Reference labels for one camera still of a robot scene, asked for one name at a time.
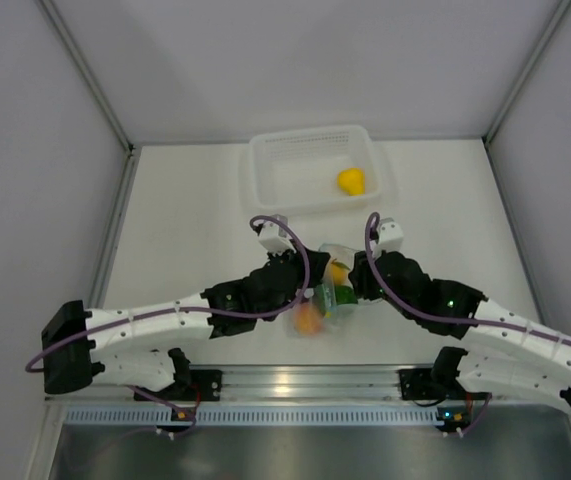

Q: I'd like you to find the green fake bell pepper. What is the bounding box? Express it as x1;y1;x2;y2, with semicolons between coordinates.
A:
312;285;358;315

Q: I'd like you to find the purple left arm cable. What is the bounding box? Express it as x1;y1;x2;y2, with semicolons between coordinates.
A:
24;214;313;374

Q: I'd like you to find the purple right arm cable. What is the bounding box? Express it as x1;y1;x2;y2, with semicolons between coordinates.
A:
365;211;571;358

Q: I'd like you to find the black base bracket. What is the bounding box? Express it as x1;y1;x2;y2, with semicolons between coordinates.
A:
162;369;223;402
398;368;465;403

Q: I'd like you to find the black right base bracket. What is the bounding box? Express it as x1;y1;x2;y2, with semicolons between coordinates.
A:
398;368;465;403

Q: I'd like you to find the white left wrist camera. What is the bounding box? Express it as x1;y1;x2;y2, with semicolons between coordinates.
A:
256;214;294;254

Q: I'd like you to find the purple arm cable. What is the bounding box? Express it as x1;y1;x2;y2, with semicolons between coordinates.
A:
24;214;313;374
365;211;571;358

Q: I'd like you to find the clear zip top bag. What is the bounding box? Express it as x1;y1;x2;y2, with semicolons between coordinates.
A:
285;243;359;338

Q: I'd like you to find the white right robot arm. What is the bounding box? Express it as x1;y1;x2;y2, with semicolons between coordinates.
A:
349;251;571;415

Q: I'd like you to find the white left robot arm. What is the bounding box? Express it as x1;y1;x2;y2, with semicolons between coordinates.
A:
38;250;330;400

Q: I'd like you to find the fake peach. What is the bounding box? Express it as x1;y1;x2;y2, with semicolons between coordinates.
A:
326;260;350;286

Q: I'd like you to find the aluminium mounting rail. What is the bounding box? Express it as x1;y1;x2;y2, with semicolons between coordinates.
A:
44;363;516;403

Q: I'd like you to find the white plastic basket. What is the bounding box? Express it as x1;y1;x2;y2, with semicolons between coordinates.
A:
241;125;382;216

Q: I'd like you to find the fake orange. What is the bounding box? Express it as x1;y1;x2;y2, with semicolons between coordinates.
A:
293;303;324;336

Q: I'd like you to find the black left base bracket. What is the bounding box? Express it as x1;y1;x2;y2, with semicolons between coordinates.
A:
162;369;223;402

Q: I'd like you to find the slotted white cable duct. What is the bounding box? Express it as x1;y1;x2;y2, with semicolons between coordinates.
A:
65;405;466;427

